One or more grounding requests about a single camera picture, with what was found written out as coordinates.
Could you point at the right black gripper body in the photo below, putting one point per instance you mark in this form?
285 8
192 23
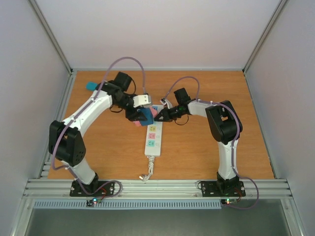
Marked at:
172 116

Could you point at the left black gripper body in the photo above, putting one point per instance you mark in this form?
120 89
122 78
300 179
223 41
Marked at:
120 103

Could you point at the blue cube socket adapter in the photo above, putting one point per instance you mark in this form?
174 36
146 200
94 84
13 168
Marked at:
148 115

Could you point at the white power strip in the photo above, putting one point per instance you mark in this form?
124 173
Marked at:
153 139

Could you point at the teal cube plug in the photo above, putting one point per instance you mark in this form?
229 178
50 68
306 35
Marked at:
91 86

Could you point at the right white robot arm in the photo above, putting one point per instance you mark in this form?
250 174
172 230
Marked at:
225 128

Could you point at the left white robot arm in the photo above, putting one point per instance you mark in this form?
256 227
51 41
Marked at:
66 142

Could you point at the pink triangular socket adapter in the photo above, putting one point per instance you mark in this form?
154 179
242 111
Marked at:
137 123

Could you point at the left small circuit board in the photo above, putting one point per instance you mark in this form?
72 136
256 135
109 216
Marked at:
93 202

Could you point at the small circuit board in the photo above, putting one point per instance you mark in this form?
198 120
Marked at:
229 201
93 202

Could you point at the right small circuit board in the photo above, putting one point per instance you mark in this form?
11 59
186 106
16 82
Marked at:
229 201

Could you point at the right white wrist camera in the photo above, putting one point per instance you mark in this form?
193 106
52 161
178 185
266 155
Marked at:
166 103

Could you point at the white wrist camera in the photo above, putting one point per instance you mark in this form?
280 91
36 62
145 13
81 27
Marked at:
143 100
166 103

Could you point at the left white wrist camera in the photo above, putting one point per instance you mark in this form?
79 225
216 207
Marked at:
143 100

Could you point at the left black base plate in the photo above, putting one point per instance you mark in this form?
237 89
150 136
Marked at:
105 190

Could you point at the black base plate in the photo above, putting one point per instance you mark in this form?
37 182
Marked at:
105 190
213 189

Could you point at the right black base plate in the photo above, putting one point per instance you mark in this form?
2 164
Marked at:
213 189

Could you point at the left aluminium rail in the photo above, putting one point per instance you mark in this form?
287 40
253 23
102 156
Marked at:
56 127

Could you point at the left aluminium corner post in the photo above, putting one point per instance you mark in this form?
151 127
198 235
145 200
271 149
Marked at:
44 23

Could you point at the aluminium corner post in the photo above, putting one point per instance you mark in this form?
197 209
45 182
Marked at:
44 23
265 33

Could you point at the front aluminium rail frame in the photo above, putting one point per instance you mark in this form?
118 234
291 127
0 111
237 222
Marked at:
152 189

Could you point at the grey slotted cable duct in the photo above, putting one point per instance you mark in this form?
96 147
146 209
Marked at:
112 204

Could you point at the right aluminium corner post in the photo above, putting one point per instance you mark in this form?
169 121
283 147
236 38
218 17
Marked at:
265 33

